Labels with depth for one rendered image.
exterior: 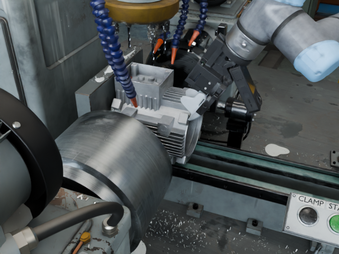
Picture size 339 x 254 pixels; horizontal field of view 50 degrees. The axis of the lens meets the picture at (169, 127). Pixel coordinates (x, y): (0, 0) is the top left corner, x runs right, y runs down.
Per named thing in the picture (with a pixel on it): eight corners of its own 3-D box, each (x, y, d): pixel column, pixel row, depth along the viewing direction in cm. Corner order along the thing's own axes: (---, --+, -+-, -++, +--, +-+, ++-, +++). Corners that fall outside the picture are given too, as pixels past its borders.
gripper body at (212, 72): (192, 69, 83) (223, 27, 75) (222, 91, 83) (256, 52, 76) (182, 83, 77) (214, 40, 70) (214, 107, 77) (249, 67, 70)
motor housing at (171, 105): (111, 159, 98) (106, 98, 87) (140, 123, 113) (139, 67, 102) (180, 178, 92) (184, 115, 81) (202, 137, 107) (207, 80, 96)
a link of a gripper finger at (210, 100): (199, 104, 83) (220, 78, 78) (205, 109, 83) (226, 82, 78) (192, 114, 79) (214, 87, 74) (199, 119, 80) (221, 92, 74)
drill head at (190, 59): (134, 117, 116) (131, 43, 102) (176, 67, 148) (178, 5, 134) (209, 133, 109) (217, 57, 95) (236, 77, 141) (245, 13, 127)
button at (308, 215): (296, 222, 64) (298, 221, 63) (299, 205, 65) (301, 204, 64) (314, 227, 64) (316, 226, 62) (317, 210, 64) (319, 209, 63)
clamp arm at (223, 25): (207, 112, 105) (215, 25, 90) (209, 107, 107) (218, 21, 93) (218, 114, 104) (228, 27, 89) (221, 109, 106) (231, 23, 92)
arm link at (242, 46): (270, 37, 73) (264, 52, 67) (256, 54, 76) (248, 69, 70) (240, 15, 73) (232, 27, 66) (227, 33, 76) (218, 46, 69)
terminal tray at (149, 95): (115, 103, 93) (113, 77, 88) (133, 85, 101) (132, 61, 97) (158, 113, 89) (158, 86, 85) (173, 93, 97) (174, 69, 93)
